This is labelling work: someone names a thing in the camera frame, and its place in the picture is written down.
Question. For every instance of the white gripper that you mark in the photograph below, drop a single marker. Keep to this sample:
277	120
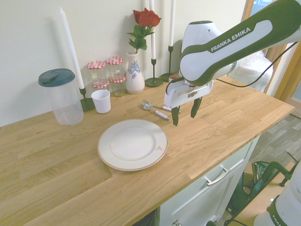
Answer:
183	94

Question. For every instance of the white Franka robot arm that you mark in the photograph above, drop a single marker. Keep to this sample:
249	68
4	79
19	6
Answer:
211	58

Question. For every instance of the white plate with gold rim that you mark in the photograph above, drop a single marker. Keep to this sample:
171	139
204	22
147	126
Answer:
132	143

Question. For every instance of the black candle holder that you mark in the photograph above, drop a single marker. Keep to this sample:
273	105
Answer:
86	103
166	76
154	82

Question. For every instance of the white vase with blue flowers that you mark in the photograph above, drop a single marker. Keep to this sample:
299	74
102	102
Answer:
135	80

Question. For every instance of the glass jar with checkered lid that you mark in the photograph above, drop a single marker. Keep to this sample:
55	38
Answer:
100	84
118	87
96	69
114	66

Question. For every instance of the clear plastic wrap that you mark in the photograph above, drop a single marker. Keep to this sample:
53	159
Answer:
254	68

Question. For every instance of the tall white candle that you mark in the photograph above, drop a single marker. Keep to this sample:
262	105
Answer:
152	35
172	23
70	47

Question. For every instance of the white cup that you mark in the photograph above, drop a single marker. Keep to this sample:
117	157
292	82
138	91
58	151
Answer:
101	101

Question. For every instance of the green bag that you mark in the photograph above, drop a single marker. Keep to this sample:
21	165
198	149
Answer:
242	193

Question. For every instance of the red rose with green leaves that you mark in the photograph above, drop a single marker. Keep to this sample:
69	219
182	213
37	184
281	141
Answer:
147	17

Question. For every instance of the green metal clamp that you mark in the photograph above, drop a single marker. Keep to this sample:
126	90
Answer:
270	169

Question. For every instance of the wooden robot mounting board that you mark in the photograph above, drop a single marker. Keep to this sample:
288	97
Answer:
256	207

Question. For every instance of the clear pitcher with teal lid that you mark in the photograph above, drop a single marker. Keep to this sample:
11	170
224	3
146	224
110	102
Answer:
63	99

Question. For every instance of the wooden door frame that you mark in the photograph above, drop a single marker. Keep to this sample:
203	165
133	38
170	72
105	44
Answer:
289	77

